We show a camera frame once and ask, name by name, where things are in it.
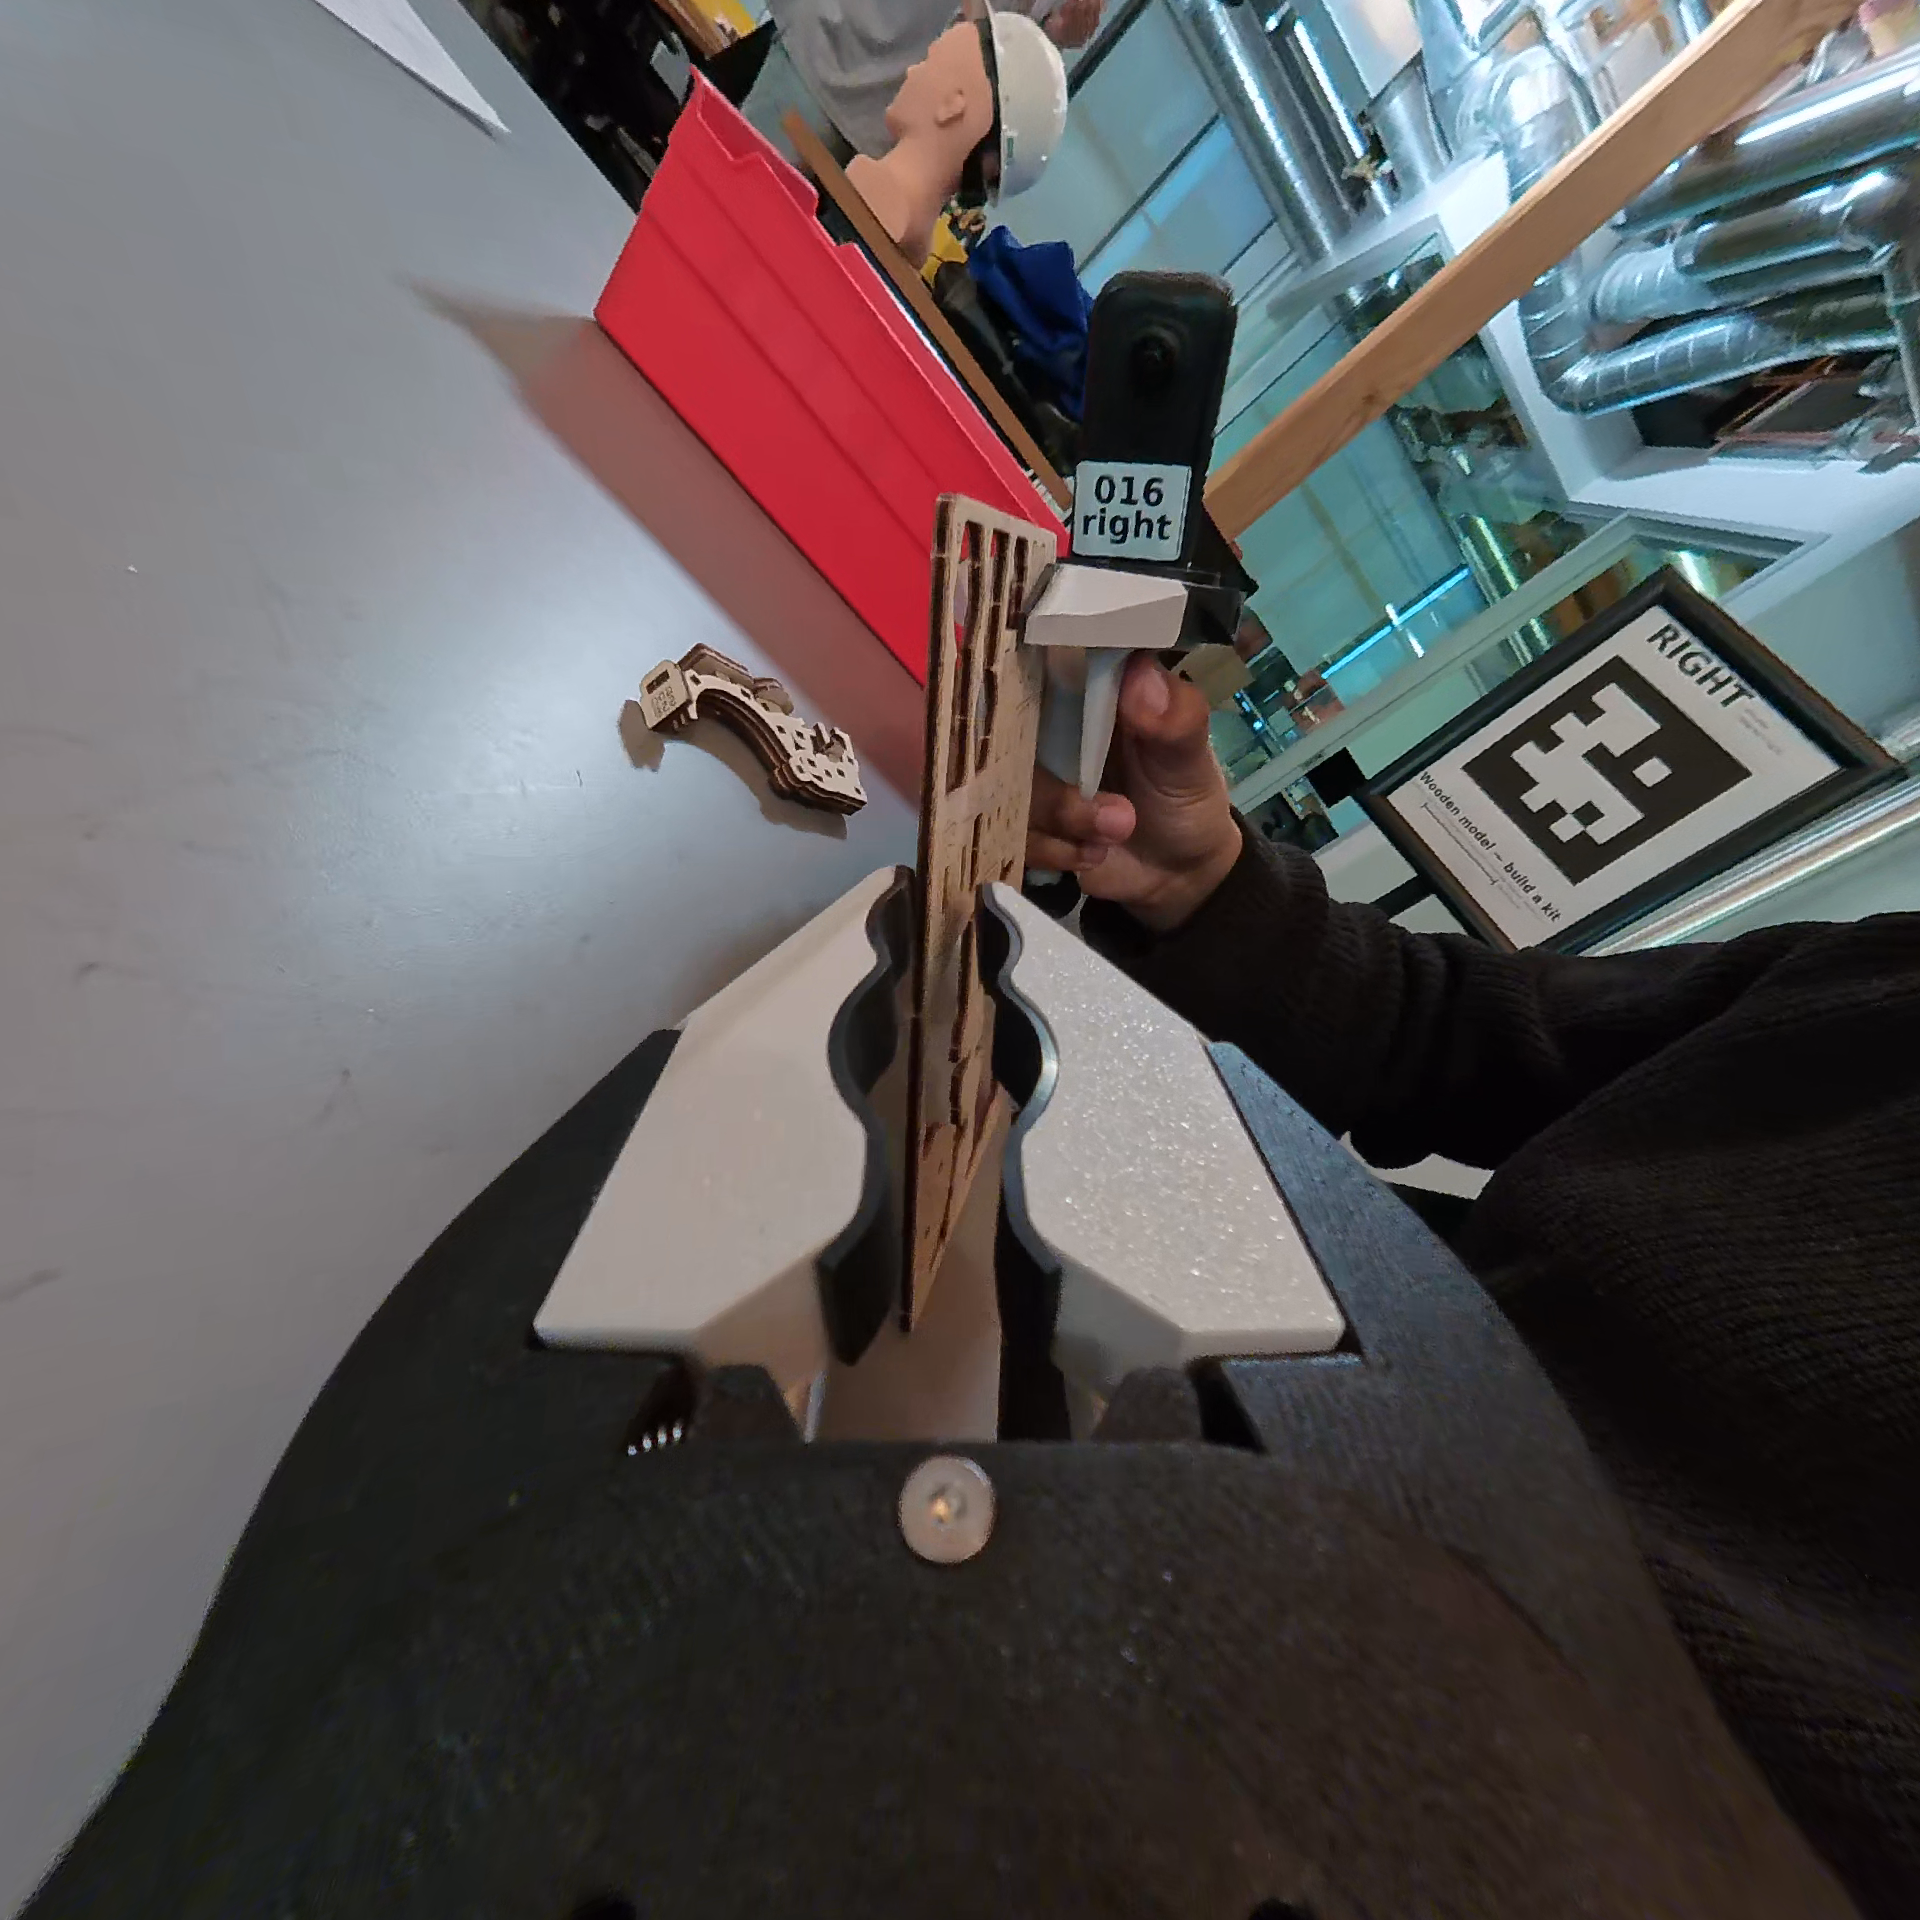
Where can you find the assembled layered wooden part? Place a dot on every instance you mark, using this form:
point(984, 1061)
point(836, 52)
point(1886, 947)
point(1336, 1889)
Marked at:
point(781, 742)

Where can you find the silver ventilation ducts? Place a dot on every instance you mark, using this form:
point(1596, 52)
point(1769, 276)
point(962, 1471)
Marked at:
point(1725, 345)

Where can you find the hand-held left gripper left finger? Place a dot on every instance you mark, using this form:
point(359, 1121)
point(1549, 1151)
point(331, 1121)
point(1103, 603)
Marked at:
point(704, 1184)

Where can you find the laser-cut wooden part sheet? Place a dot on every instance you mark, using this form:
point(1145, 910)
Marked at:
point(969, 750)

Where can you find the black framed marker sign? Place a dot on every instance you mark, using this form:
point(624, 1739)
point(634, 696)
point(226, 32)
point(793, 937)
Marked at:
point(1620, 765)

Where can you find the white hard hat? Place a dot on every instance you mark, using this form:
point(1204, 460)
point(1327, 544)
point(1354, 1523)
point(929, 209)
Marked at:
point(1028, 90)

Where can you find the red plastic bin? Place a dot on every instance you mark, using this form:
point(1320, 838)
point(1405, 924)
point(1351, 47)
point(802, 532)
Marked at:
point(781, 375)

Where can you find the person's right hand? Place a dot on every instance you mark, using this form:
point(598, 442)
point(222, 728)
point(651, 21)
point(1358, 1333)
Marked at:
point(1171, 825)

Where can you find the blue cloth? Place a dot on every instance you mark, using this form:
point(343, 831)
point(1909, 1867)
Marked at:
point(1034, 314)

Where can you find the white printed paper sheet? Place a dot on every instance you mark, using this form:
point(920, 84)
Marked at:
point(405, 45)

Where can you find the mannequin head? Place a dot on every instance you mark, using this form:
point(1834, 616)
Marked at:
point(931, 120)

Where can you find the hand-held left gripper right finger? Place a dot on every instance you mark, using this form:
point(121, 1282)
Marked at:
point(1184, 1200)

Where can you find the wooden beam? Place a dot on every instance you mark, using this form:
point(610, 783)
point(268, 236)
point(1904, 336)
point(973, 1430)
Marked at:
point(1501, 255)

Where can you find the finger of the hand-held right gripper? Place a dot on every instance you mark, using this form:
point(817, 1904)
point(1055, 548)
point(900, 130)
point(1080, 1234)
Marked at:
point(1111, 615)

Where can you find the person's right forearm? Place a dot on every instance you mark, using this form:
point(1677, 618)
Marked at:
point(1501, 1021)

